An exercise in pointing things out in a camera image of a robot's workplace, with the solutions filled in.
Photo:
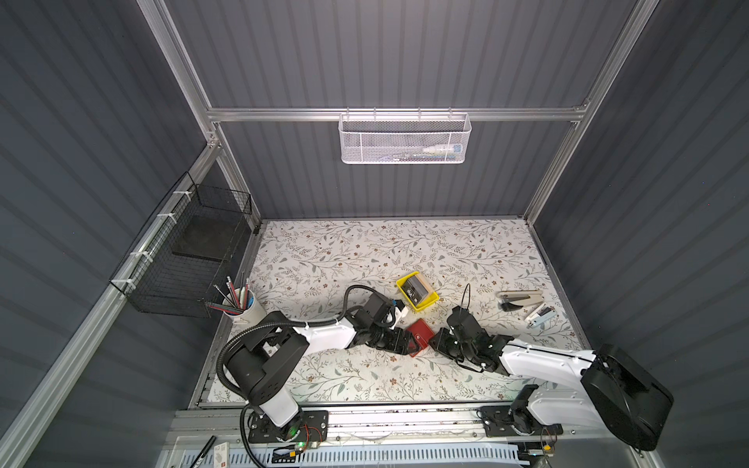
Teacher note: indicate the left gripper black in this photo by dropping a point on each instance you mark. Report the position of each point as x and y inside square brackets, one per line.
[401, 340]

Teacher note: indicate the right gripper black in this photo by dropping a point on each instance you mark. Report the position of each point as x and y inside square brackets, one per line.
[447, 342]

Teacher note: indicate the yellow plastic card tray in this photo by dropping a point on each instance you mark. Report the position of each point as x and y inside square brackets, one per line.
[433, 298]

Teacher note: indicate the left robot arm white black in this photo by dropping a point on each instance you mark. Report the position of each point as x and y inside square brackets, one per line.
[257, 363]

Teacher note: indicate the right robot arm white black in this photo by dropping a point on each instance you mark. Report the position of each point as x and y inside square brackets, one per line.
[602, 388]

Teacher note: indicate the stack of cards in tray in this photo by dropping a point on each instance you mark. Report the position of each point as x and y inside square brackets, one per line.
[416, 290]

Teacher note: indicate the beige stapler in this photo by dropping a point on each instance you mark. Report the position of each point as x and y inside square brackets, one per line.
[510, 301]

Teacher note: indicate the floral table mat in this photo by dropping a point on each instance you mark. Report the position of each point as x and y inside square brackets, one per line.
[304, 268]

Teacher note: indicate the small white grey device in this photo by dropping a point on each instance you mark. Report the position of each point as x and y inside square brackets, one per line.
[540, 315]

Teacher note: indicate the white pen cup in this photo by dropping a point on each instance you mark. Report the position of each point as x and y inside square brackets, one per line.
[237, 302]

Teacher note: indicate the white tube in basket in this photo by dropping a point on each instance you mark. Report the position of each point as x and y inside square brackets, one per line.
[447, 150]

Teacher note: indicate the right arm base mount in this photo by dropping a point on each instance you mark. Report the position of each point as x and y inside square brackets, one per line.
[503, 421]

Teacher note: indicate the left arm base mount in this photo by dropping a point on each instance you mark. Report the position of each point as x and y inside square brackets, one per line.
[305, 427]

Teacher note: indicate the white wire mesh basket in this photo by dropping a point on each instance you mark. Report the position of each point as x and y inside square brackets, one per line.
[367, 139]

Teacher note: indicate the black wire mesh basket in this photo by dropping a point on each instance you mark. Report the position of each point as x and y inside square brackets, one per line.
[189, 254]

